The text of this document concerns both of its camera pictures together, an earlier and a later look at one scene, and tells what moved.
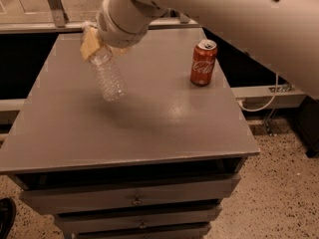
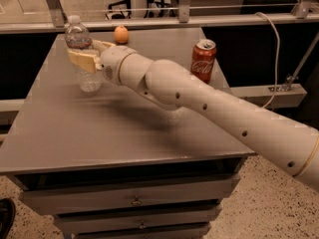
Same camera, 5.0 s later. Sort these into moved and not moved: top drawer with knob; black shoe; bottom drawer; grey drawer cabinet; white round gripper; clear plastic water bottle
Moved: white round gripper; clear plastic water bottle
Not moved: grey drawer cabinet; top drawer with knob; bottom drawer; black shoe
